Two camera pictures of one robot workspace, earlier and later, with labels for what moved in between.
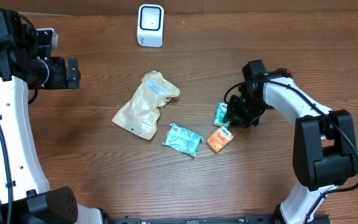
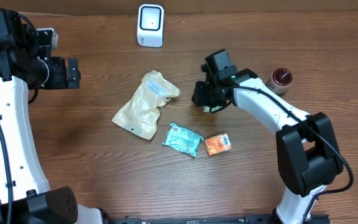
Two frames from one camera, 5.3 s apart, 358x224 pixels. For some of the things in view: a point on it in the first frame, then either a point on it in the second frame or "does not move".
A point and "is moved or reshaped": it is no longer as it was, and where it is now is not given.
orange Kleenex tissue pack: (219, 139) is moved or reshaped
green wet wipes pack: (183, 140) does not move
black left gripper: (62, 81) does not move
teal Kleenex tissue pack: (220, 116) → (206, 109)
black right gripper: (235, 113) → (202, 99)
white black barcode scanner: (150, 20) does not move
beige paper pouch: (140, 116) does not move
